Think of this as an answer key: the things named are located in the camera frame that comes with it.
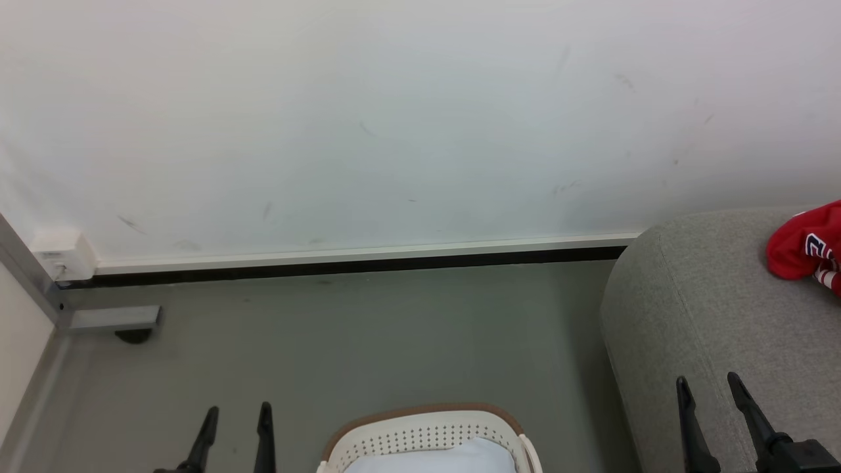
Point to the white cloth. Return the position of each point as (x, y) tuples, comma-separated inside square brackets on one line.
[(433, 460)]

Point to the grey fabric sofa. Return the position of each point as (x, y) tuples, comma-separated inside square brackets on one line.
[(716, 315)]

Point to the white wall socket box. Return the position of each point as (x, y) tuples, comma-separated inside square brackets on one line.
[(60, 255)]

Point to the black round frame foot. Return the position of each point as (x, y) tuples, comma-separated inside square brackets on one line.
[(133, 336)]

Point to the white and black baseboard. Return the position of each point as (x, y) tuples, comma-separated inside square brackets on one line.
[(368, 257)]

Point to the red sports jersey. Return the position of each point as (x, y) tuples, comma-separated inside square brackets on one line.
[(805, 243)]

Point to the white perforated laundry basket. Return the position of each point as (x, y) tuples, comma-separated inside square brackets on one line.
[(420, 427)]

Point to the beige partition panel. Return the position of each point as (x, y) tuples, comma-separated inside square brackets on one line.
[(20, 348)]

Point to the grey metal partition frame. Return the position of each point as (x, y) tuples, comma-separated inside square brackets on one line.
[(98, 318)]

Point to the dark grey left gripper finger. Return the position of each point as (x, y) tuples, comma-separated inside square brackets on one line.
[(200, 443), (265, 440)]

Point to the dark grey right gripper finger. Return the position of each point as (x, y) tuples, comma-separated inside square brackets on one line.
[(695, 433), (782, 450)]

